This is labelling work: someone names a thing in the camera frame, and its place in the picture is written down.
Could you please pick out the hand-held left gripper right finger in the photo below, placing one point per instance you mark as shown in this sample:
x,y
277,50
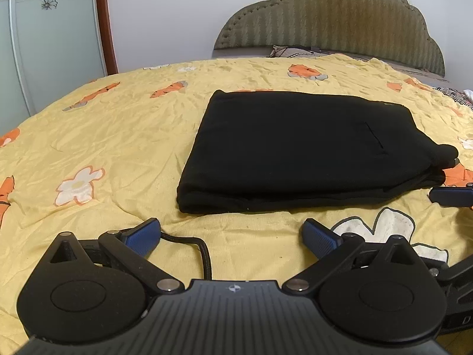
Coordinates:
x,y
319,238

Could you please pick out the frosted glass flower print door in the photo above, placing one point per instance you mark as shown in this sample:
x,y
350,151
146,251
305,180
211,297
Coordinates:
x,y
48,44

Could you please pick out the black pants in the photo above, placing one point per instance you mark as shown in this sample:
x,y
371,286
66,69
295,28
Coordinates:
x,y
288,148

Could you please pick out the zebra striped cloth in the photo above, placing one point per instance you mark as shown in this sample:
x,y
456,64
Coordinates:
x,y
456,98

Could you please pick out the yellow carrot print bed sheet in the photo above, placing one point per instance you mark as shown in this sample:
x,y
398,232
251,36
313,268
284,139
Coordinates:
x,y
129,137

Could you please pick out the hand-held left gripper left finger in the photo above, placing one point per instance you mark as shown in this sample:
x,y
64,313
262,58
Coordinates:
x,y
142,235

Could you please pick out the brown wooden door frame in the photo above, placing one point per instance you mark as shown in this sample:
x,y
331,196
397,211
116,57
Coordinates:
x,y
106,18

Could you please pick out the olive ribbed upholstered headboard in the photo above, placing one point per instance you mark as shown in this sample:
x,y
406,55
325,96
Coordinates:
x,y
332,18

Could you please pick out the grey patterned pillow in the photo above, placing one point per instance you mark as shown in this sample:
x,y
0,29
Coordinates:
x,y
295,51

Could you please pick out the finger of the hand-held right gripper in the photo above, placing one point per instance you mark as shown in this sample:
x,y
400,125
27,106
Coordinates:
x,y
452,196

